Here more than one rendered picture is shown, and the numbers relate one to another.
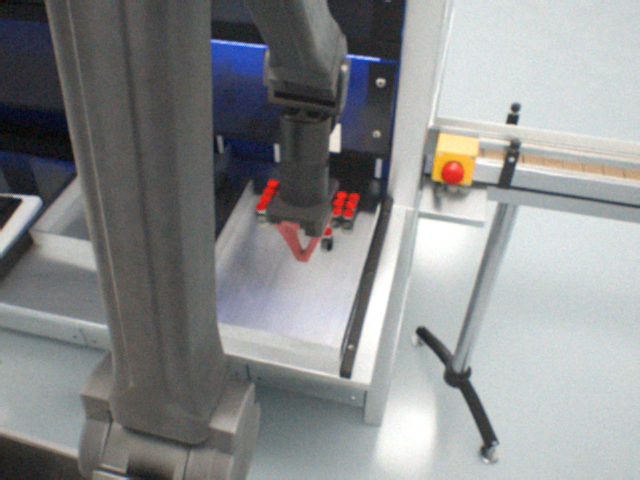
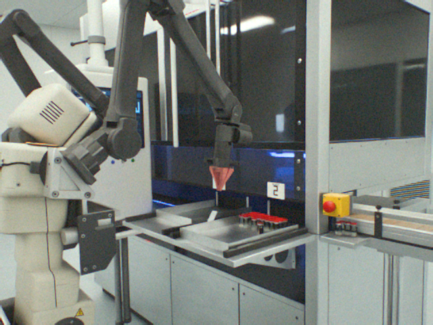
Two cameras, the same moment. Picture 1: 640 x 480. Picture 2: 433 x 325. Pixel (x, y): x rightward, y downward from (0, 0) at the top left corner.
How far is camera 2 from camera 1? 86 cm
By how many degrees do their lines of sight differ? 50
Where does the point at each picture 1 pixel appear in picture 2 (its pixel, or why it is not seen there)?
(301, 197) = (216, 154)
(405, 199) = (313, 228)
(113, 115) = (120, 34)
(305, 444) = not seen: outside the picture
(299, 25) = (199, 70)
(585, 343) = not seen: outside the picture
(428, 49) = (314, 143)
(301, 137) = (219, 130)
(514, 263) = not seen: outside the picture
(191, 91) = (133, 34)
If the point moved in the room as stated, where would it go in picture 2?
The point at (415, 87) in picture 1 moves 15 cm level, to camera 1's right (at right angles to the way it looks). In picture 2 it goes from (311, 162) to (355, 164)
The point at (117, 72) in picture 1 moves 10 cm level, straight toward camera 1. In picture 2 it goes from (121, 26) to (99, 14)
